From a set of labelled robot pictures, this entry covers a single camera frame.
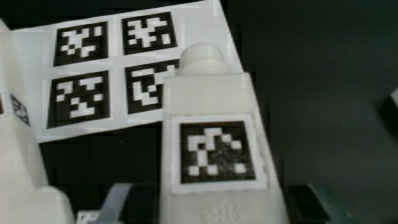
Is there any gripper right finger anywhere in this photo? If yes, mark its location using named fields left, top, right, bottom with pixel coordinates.
left=285, top=184, right=356, bottom=224

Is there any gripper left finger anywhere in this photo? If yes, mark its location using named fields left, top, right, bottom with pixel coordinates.
left=96, top=183, right=159, bottom=224

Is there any white chair leg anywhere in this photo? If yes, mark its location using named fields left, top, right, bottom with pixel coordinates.
left=160, top=43, right=290, bottom=224

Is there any white tagged cube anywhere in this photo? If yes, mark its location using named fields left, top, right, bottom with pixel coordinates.
left=77, top=210, right=105, bottom=224

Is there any white seat block with pegs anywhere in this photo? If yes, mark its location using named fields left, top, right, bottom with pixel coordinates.
left=390, top=88, right=398, bottom=108

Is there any white chair seat plate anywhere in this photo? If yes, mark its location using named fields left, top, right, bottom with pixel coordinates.
left=11, top=0, right=242, bottom=142

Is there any white chair back frame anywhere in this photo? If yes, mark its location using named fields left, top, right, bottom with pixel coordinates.
left=0, top=20, right=75, bottom=224

